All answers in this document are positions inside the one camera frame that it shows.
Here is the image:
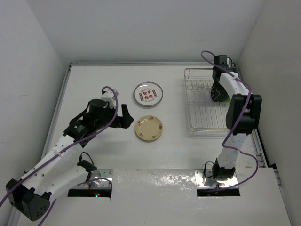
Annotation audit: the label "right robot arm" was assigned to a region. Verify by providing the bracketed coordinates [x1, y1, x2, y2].
[211, 55, 262, 180]

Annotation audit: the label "metal base plate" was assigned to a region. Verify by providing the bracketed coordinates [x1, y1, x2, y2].
[195, 169, 238, 189]
[73, 169, 113, 189]

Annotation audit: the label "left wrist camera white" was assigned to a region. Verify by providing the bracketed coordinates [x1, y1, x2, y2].
[101, 89, 118, 109]

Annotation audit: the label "beige plate floral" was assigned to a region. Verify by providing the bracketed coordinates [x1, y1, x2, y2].
[135, 115, 163, 142]

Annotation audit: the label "purple cable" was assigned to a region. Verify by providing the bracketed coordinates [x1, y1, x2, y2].
[200, 50, 260, 190]
[0, 85, 119, 226]

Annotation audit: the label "wire dish rack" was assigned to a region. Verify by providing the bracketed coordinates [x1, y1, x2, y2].
[184, 68, 230, 137]

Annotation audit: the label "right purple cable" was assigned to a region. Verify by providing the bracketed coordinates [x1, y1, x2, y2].
[200, 50, 260, 190]

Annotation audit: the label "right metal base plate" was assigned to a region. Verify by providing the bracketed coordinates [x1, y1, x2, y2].
[195, 169, 238, 189]

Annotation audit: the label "white plate red characters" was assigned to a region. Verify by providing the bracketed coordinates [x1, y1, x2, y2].
[133, 81, 164, 107]

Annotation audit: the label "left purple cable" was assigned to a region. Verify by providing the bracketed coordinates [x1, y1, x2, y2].
[0, 85, 119, 226]

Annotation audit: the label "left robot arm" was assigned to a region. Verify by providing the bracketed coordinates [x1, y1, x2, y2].
[6, 99, 134, 222]

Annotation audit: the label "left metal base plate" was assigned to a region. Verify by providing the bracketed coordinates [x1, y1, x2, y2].
[73, 169, 113, 189]

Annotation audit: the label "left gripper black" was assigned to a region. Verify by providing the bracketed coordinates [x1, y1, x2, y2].
[94, 103, 133, 130]

